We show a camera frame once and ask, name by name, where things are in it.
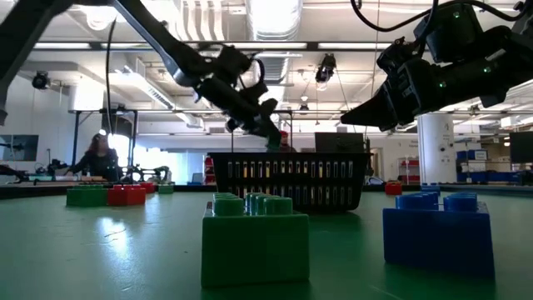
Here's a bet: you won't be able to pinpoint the black plastic basket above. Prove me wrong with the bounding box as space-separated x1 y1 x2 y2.
207 152 372 214

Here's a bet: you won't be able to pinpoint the dark wall screen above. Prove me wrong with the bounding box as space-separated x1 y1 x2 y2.
0 133 40 163

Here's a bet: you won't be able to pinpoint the white round pillar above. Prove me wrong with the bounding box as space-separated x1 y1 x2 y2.
416 112 458 185

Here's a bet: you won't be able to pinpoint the red storage bins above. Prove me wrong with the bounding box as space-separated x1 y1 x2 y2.
397 157 421 184

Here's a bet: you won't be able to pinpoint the small blue toy block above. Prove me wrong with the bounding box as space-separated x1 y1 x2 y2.
421 182 442 198

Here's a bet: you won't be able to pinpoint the thin arm cable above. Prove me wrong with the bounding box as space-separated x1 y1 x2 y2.
103 18 118 135

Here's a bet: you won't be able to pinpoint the person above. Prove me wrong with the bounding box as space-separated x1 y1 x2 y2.
277 130 297 153
66 132 122 183

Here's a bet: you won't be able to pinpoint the black ceiling spotlight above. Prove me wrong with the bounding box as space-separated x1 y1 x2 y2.
31 70 52 91

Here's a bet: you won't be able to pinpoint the black table edge frame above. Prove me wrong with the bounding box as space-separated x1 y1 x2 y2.
0 182 533 199

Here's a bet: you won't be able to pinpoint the blue storage bins rack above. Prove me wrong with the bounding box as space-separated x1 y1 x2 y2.
456 148 524 183

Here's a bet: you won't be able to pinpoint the silver ventilation duct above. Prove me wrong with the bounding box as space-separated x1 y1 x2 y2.
244 0 304 42

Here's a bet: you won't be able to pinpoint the long blue toy block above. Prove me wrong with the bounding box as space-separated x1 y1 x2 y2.
381 191 496 277

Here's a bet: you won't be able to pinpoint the black monitor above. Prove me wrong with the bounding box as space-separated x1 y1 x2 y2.
509 131 533 164
314 132 366 154

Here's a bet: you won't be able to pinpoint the black diagonal frame strut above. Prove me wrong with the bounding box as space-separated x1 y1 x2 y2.
0 0 74 126

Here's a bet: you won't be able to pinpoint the black hanging ceiling lamp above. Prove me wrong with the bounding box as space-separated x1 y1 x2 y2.
314 52 338 84

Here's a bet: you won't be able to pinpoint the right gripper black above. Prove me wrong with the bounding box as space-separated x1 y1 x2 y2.
340 37 449 133

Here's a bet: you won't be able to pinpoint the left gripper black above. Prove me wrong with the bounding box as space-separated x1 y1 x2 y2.
195 45 281 141

